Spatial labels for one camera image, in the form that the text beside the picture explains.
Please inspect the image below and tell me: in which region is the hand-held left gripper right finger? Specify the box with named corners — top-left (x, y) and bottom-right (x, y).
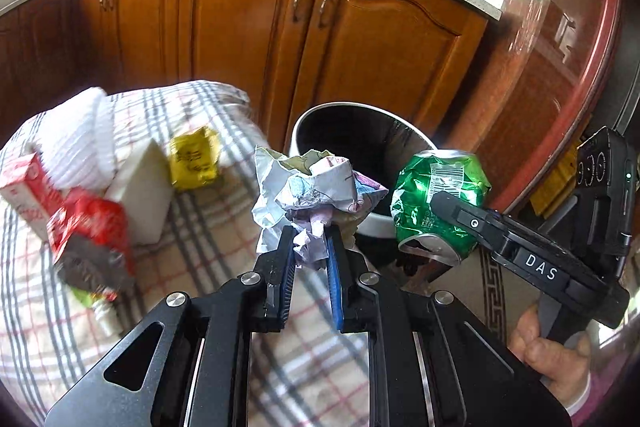
top-left (325, 227), bottom-right (571, 427)

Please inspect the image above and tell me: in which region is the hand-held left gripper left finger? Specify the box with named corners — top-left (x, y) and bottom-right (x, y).
top-left (45, 226), bottom-right (301, 427)

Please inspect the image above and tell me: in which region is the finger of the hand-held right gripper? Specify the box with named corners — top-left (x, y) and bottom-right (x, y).
top-left (430, 191), bottom-right (513, 255)

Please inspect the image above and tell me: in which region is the crushed green drink can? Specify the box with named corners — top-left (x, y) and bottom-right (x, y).
top-left (390, 149), bottom-right (493, 266)

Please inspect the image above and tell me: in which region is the white printed paper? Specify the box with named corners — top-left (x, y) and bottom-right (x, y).
top-left (251, 144), bottom-right (388, 270)

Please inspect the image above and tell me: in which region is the white round bin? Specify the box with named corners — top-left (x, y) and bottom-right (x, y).
top-left (289, 103), bottom-right (441, 240)

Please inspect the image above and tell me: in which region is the green spout pouch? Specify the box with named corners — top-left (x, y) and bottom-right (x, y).
top-left (74, 284), bottom-right (122, 338)

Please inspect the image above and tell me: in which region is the red and white wrapper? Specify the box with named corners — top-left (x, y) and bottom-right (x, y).
top-left (0, 153), bottom-right (58, 228)

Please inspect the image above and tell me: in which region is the person's right forearm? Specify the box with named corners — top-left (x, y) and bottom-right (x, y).
top-left (567, 372), bottom-right (603, 423)

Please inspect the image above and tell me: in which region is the person's right hand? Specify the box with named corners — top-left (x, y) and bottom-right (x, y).
top-left (507, 302), bottom-right (593, 404)

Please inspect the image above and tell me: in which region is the plaid blanket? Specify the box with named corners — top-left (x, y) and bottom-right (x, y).
top-left (0, 79), bottom-right (381, 427)

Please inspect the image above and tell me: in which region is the yellow object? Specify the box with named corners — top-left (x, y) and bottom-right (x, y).
top-left (530, 141), bottom-right (582, 218)

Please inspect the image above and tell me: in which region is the yellow crumpled packet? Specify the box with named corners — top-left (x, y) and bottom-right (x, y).
top-left (169, 127), bottom-right (222, 192)

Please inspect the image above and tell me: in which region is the round wooden table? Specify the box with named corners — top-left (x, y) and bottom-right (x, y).
top-left (445, 0), bottom-right (625, 214)

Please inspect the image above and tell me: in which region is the white box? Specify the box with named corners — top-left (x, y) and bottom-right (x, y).
top-left (105, 141), bottom-right (173, 245)

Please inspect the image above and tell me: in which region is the wooden cabinet door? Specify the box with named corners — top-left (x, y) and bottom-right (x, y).
top-left (106, 0), bottom-right (183, 92)
top-left (287, 0), bottom-right (488, 154)
top-left (74, 0), bottom-right (108, 96)
top-left (177, 0), bottom-right (326, 108)
top-left (0, 0), bottom-right (81, 128)

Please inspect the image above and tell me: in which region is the red foil snack bag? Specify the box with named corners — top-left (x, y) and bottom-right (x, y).
top-left (47, 187), bottom-right (136, 294)

